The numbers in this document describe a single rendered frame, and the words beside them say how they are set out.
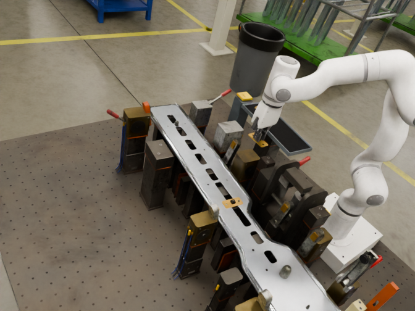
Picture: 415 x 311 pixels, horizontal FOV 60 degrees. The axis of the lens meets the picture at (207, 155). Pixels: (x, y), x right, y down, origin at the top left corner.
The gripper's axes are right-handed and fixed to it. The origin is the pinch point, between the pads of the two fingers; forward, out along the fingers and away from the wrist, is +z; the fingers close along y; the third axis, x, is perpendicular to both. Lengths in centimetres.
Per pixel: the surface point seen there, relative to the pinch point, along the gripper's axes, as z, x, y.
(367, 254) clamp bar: 6, 55, 0
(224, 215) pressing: 25.4, 11.9, 18.9
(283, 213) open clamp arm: 20.1, 24.3, 0.6
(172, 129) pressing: 25.6, -41.6, 10.3
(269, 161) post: 15.7, 2.3, -10.1
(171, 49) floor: 127, -302, -160
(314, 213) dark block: 13.6, 32.2, -4.5
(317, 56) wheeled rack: 100, -196, -322
